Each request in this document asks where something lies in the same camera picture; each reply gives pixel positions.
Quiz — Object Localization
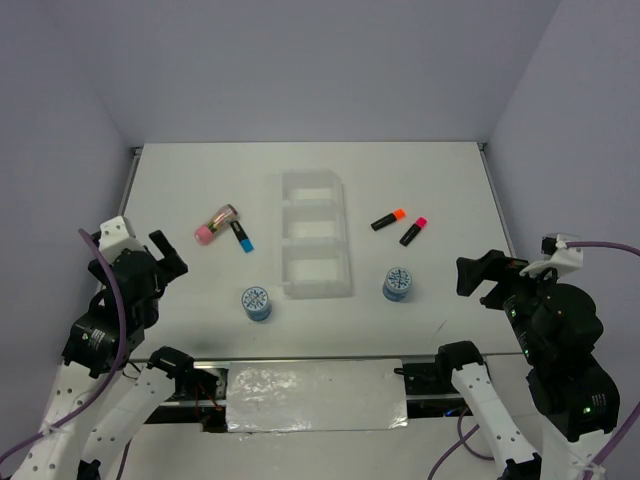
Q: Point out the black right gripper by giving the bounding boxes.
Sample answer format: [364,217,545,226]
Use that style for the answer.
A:
[455,243,562,358]

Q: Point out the pink capped pencil tube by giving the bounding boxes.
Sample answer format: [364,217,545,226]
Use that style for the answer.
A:
[194,204,238,246]

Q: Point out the blue cap black highlighter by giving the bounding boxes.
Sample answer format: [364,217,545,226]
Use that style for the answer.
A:
[231,221,254,253]

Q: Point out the pink cap black highlighter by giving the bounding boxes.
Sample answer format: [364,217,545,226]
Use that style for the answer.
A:
[399,217,428,247]

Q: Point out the blue round jar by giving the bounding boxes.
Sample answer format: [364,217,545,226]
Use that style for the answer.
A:
[382,267,413,302]
[241,286,272,322]

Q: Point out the orange cap black highlighter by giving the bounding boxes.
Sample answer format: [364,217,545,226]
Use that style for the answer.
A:
[371,209,406,231]

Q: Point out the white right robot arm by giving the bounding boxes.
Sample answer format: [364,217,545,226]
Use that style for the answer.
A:
[434,240,639,479]

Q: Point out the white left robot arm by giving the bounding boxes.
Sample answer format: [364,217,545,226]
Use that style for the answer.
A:
[1,230,196,479]

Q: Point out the translucent three-compartment organizer tray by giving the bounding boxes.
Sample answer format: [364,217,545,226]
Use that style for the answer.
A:
[279,169,352,300]

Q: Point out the silver foil covered plate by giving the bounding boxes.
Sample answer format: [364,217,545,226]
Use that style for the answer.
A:
[226,359,408,433]

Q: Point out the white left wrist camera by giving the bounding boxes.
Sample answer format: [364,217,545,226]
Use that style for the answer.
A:
[99,216,140,262]

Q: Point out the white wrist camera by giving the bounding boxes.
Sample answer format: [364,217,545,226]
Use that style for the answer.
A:
[99,216,140,262]
[519,233,584,278]

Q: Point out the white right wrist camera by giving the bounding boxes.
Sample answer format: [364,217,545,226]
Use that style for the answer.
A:
[519,233,584,278]

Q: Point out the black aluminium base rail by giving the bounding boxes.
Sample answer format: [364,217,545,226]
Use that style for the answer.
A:
[145,360,465,433]

